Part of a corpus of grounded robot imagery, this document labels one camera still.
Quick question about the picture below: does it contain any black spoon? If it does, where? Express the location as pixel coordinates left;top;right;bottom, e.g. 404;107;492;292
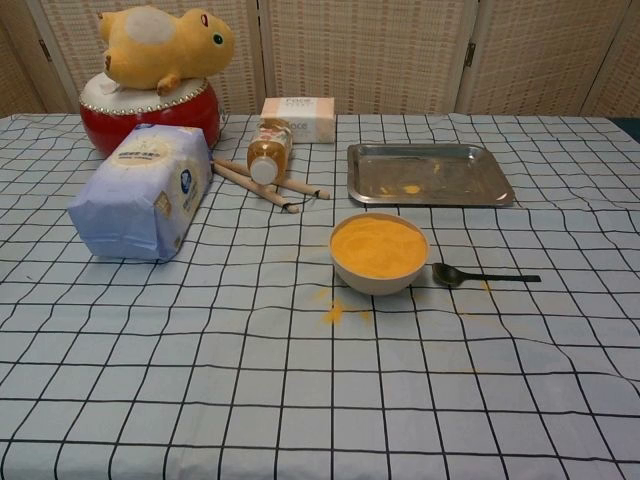
432;262;542;289

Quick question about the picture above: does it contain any off-white bowl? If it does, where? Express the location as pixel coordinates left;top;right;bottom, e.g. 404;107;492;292
329;213;430;297

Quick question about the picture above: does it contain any stainless steel tray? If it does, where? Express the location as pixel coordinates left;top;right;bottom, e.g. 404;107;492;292
346;143;516;207

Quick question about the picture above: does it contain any wooden drumstick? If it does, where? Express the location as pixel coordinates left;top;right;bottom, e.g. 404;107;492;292
212;158;330;200
213;164;300;215

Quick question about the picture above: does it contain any yellow powder heap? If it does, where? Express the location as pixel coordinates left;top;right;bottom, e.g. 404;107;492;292
332;215;427;278

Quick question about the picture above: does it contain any spilled yellow powder patch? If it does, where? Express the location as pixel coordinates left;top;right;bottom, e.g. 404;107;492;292
319;298;374;326

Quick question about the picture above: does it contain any amber drink bottle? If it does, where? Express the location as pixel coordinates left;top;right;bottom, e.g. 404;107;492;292
247;118;295;185

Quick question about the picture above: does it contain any peach white face tissue box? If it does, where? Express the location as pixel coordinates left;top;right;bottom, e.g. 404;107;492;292
260;96;337;145

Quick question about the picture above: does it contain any blue checked tablecloth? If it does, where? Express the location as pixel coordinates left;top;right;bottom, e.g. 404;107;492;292
0;113;640;480

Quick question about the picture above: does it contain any blue white tissue pack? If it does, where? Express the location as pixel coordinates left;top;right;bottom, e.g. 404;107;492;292
67;123;215;262

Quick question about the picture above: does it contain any woven folding screen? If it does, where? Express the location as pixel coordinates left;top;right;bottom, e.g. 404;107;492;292
0;0;640;117

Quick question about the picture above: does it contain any red drum with white skin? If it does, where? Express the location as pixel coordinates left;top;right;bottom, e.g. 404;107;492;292
78;74;225;157

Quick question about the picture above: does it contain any yellow plush toy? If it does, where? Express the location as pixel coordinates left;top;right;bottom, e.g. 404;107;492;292
96;5;236;97

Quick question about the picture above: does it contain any black drumstick cord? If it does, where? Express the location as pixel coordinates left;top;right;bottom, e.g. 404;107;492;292
279;191;321;212

